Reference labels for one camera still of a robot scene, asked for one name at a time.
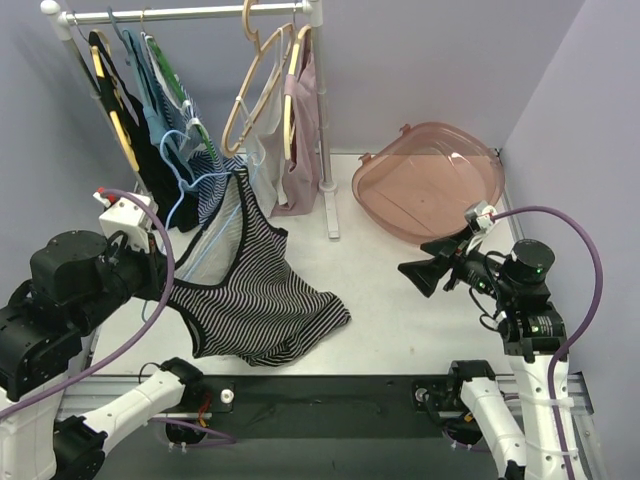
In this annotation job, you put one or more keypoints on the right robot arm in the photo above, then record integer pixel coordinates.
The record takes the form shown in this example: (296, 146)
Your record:
(471, 407)

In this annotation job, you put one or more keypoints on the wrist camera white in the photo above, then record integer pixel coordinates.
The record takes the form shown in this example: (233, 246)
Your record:
(480, 218)
(121, 214)

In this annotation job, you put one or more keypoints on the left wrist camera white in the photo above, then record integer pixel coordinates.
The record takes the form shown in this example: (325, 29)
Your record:
(121, 214)

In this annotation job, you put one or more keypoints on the green plastic hanger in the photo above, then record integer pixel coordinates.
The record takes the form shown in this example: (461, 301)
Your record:
(180, 109)

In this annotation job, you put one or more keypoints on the black white striped tank top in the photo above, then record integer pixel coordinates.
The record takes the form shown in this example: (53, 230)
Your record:
(237, 294)

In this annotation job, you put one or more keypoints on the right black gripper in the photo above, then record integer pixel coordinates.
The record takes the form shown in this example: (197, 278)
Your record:
(451, 267)

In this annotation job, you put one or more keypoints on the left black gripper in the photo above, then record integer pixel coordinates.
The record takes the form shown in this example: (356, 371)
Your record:
(151, 273)

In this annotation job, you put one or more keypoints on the pink tank top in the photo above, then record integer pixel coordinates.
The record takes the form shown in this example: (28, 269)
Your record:
(302, 173)

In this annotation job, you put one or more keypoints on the blue white striped garment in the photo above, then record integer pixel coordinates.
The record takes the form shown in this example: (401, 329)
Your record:
(210, 180)

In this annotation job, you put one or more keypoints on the black garment on hanger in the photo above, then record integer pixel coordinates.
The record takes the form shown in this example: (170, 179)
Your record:
(155, 174)

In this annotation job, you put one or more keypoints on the yellow wooden hanger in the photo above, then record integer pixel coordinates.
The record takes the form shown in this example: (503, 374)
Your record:
(109, 92)

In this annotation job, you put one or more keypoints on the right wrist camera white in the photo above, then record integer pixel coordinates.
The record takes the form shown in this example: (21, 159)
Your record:
(480, 218)

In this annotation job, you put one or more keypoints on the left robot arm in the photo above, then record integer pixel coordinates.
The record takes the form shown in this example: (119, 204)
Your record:
(77, 281)

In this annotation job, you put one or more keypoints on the white metal clothes rack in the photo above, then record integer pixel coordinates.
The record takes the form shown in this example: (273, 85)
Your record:
(62, 23)

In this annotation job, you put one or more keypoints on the pink translucent plastic basin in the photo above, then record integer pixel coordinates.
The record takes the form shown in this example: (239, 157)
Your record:
(419, 186)

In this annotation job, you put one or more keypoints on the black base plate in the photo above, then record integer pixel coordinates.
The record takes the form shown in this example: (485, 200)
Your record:
(326, 407)

